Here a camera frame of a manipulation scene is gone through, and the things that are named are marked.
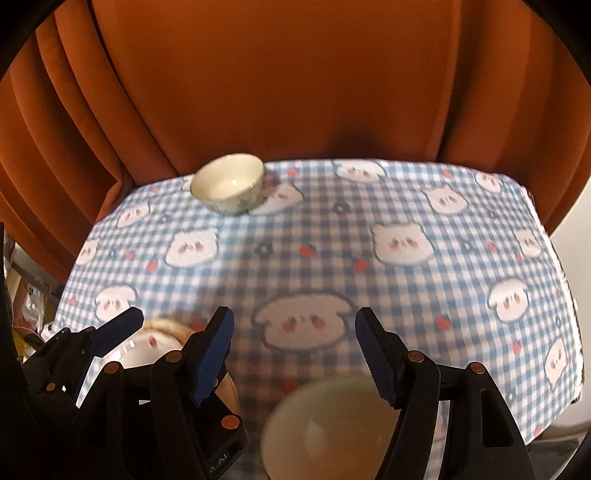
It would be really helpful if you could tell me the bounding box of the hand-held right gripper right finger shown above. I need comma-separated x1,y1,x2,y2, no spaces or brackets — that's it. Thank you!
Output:
355,307,536,480

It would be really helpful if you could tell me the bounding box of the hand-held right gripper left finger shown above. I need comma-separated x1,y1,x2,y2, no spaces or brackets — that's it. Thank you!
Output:
74,307,235,480

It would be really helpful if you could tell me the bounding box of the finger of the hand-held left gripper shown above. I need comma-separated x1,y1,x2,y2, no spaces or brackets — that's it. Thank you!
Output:
202,371,251,480
69,307,144,365

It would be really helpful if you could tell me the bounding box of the small white pink-rimmed plate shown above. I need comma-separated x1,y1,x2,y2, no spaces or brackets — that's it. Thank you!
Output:
99,316,241,416

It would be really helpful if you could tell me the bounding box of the white blue-floral bowl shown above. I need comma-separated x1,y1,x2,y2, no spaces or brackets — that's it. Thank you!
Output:
191,154,266,217
259,374,407,480

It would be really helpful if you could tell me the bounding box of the clear plastic bag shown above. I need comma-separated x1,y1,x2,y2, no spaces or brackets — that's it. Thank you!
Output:
11,272,63,337

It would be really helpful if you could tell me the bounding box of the blue checked bear-print tablecloth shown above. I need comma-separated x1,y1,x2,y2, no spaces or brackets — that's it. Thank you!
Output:
41,159,580,480

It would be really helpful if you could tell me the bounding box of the orange curtain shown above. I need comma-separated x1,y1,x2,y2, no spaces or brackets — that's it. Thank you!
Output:
0,0,591,287

